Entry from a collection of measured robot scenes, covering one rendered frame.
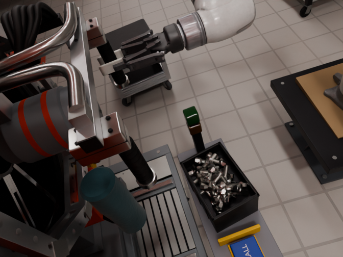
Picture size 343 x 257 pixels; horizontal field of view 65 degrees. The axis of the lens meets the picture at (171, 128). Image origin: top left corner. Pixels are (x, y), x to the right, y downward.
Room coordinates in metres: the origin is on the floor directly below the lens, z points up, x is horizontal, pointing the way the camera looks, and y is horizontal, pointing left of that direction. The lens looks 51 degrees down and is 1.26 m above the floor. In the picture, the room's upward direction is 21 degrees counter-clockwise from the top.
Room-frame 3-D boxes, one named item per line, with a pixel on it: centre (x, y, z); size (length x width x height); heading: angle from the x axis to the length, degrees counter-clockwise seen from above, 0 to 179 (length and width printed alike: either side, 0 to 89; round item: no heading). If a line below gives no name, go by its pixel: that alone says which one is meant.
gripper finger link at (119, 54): (0.67, 0.09, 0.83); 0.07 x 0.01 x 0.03; 90
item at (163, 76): (1.54, 0.08, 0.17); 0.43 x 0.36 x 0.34; 3
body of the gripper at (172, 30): (0.65, -0.07, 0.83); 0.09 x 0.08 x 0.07; 90
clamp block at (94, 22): (0.65, 0.12, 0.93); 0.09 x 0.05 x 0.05; 90
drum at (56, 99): (0.48, 0.25, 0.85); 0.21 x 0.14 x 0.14; 90
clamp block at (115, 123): (0.31, 0.12, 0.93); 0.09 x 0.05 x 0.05; 90
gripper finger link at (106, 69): (0.63, 0.09, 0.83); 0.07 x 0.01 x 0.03; 90
